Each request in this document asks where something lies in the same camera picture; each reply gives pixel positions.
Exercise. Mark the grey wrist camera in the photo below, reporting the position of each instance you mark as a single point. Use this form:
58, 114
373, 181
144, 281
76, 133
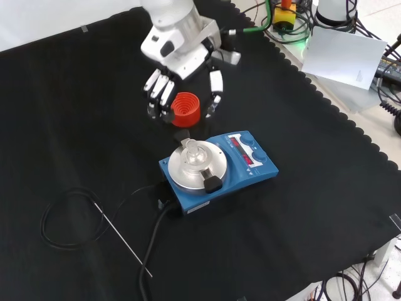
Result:
231, 57

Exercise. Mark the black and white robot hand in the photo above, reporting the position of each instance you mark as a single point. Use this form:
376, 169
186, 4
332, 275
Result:
178, 56

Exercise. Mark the clear tape piece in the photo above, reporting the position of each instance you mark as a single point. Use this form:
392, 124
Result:
395, 221

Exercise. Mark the grey tape piece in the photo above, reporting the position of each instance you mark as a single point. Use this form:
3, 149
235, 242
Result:
84, 29

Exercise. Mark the yellow stop button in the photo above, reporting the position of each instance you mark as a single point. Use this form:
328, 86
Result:
283, 15

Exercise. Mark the heater with blue base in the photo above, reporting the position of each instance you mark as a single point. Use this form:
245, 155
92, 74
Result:
266, 171

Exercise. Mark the black bench cloth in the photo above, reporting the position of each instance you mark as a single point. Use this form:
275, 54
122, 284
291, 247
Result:
78, 125

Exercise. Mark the clear round-bottom flask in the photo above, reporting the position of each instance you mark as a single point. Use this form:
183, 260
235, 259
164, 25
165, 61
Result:
192, 156

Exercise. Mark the black power adapter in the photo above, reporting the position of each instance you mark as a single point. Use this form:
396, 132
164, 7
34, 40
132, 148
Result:
390, 69

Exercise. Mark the orange ribbed cup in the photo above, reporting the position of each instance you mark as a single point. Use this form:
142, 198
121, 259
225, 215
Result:
188, 117

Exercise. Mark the pale board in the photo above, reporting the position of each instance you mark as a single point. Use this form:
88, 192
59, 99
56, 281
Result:
341, 56

